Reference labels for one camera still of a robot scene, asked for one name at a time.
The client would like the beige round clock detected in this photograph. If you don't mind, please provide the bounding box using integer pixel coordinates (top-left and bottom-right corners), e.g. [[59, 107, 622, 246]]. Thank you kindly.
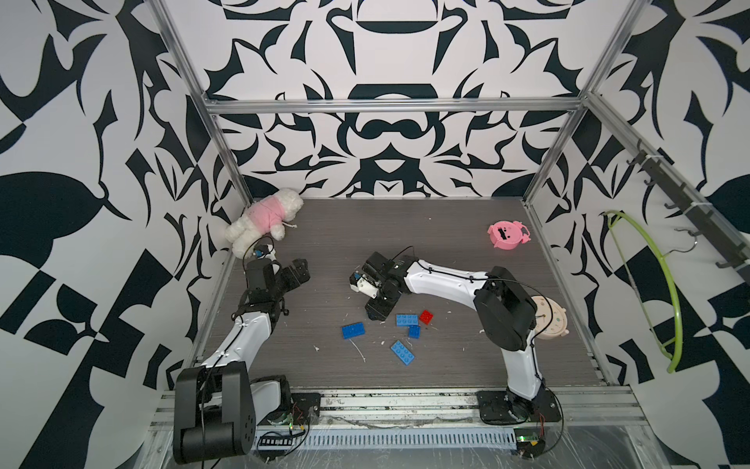
[[531, 295, 570, 340]]

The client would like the white plush toy pink shirt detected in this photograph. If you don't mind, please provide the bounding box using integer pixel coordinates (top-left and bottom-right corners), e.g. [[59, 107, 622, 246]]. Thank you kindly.
[[225, 189, 304, 259]]

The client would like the white vented cable duct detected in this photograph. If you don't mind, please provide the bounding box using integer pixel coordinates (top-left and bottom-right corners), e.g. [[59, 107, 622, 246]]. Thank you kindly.
[[255, 428, 517, 451]]

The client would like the red lego brick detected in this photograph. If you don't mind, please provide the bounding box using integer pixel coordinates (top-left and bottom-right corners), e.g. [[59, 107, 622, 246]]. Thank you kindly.
[[418, 310, 434, 326]]

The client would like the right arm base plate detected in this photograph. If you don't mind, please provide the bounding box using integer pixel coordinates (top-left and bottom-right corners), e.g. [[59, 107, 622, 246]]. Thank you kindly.
[[476, 386, 563, 426]]

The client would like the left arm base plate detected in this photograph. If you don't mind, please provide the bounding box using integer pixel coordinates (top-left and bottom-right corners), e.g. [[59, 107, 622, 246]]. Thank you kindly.
[[260, 392, 322, 426]]

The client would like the pink pig alarm clock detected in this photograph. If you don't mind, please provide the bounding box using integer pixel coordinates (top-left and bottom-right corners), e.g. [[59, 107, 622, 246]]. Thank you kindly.
[[487, 221, 530, 250]]

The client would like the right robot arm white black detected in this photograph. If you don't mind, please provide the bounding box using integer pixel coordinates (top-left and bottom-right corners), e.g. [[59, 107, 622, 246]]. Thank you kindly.
[[350, 252, 543, 401]]

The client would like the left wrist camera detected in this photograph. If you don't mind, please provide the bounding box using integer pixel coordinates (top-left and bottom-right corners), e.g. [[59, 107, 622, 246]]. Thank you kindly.
[[249, 242, 277, 261]]

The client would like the light blue long lego brick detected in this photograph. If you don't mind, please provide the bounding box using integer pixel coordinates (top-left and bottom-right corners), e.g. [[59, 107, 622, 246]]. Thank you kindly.
[[391, 341, 415, 365]]

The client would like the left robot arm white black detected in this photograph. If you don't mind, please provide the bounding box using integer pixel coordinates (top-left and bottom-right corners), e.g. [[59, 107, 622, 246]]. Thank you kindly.
[[173, 258, 311, 465]]

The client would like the black wall hook rack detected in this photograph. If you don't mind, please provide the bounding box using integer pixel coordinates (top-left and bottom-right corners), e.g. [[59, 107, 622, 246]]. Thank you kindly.
[[624, 140, 749, 283]]

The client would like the dark blue long lego brick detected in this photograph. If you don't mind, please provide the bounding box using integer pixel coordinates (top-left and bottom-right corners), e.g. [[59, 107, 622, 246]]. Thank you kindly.
[[341, 322, 365, 340]]

